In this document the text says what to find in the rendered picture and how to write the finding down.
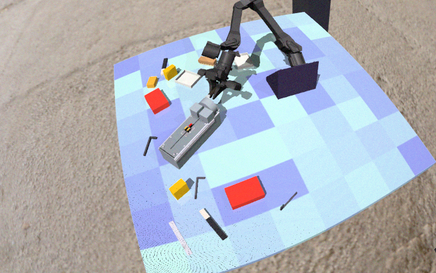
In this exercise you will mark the red block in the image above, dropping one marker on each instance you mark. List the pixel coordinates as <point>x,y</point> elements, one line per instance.
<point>157,101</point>
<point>244,193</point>

